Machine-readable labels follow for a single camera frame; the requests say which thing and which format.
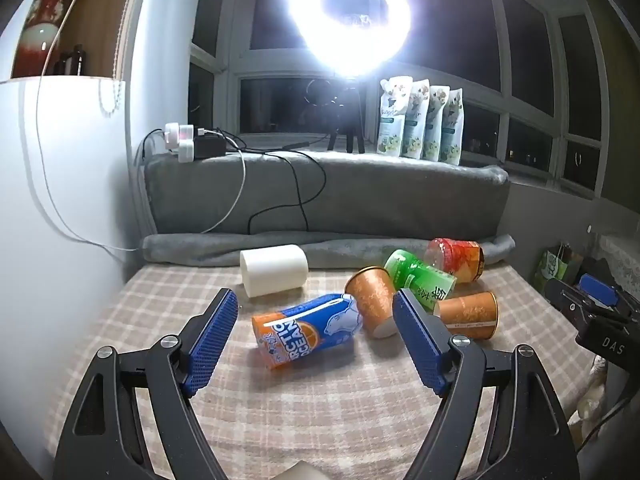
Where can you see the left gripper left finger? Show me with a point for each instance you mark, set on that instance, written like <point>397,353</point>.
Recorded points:
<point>102,437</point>

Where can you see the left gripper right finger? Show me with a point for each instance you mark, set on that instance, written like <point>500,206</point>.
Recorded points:
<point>527,437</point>

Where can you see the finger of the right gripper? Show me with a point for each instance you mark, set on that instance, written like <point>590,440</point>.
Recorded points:
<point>598,291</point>

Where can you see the white plastic cup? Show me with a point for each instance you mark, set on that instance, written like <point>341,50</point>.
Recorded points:
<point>269,270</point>

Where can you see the orange paper cup open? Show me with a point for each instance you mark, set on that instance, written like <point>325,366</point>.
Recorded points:
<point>475,316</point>

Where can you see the red orange snack cup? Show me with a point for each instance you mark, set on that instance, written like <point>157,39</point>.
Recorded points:
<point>462,259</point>

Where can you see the green plastic cup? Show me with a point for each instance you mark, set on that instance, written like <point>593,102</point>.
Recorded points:
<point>427,283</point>

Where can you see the blue orange Arctic Ocean cup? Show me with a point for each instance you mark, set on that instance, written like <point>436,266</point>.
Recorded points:
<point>295,332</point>

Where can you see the orange paper cup white base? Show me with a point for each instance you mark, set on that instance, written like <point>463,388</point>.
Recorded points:
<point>374,292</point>

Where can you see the green box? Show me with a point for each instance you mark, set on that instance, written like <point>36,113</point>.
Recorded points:
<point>560,262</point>

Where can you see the plaid table cloth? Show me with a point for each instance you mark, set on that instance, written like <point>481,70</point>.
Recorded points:
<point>356,411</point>

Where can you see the white cabinet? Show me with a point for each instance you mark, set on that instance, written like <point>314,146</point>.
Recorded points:
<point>64,202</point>

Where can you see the grey sofa backrest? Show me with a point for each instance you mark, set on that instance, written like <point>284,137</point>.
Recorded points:
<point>326,192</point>

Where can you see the black tripod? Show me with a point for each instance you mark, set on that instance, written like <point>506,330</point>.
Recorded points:
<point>340,106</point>

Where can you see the black power adapter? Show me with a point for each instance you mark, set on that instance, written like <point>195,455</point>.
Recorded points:
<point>209,145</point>

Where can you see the white power strip with plugs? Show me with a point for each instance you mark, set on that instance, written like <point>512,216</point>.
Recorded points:
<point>180,139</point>

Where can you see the dark bottle on shelf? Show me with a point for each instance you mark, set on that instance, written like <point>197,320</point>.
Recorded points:
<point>71,63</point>

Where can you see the red white vase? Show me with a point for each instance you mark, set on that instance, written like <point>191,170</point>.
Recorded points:
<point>38,36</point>

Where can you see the ring light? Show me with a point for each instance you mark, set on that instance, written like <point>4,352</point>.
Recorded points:
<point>352,38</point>

